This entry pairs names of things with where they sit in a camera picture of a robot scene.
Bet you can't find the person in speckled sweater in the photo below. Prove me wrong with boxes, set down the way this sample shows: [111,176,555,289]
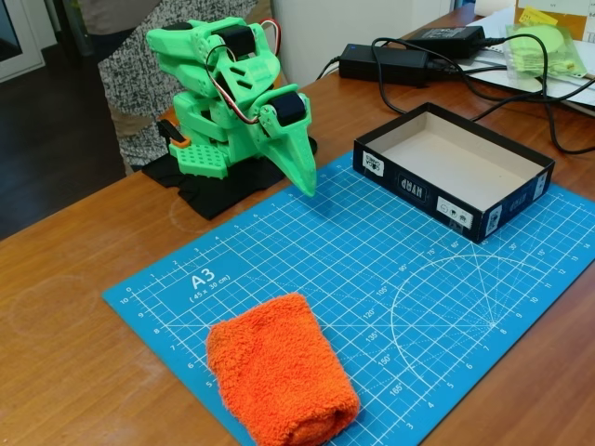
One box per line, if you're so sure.
[78,0,275,176]

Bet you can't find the white door frame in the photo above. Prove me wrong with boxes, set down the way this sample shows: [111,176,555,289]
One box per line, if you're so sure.
[0,0,47,85]

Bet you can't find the yellow sticky note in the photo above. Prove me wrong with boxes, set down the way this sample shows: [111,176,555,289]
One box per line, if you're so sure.
[518,5,559,30]

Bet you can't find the thin grey cable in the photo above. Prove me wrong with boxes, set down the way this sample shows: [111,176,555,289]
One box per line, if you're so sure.
[315,56,345,81]

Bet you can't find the white paper sheets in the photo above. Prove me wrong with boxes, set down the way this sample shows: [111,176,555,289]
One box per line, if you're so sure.
[464,13,595,117]

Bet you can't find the plastic bag with green parts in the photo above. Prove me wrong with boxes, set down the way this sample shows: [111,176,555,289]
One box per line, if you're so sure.
[504,22,589,87]

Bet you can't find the brown cardboard box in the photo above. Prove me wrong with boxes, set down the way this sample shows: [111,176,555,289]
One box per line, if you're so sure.
[513,0,595,41]

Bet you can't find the dark blue cardboard box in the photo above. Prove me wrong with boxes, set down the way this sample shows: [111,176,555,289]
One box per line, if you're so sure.
[351,102,557,245]

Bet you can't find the black and orange clamp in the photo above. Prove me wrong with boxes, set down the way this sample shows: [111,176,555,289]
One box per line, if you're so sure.
[156,118,192,150]

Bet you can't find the orange fluffy towel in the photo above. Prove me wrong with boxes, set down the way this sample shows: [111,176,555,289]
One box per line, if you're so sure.
[205,292,362,446]

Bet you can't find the white rounded chair back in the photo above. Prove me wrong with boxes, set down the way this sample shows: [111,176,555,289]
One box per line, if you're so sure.
[271,0,452,92]

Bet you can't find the black power adapter brick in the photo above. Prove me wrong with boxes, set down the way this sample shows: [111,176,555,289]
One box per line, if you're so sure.
[407,25,487,59]
[337,43,431,87]

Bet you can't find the blue A3 cutting mat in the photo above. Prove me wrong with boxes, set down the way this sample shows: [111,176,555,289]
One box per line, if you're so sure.
[100,151,595,446]

